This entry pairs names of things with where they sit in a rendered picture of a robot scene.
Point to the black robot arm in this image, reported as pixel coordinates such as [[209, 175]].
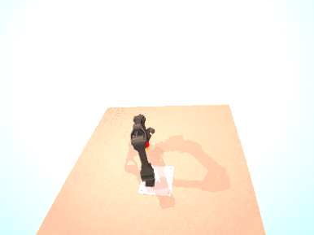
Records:
[[139, 144]]

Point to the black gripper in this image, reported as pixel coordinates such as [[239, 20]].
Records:
[[148, 131]]

